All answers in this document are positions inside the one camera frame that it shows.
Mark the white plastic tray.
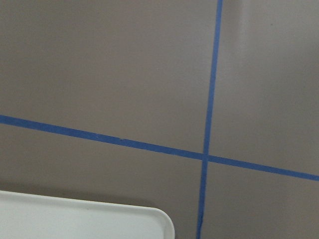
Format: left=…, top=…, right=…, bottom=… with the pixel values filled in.
left=0, top=191, right=175, bottom=239

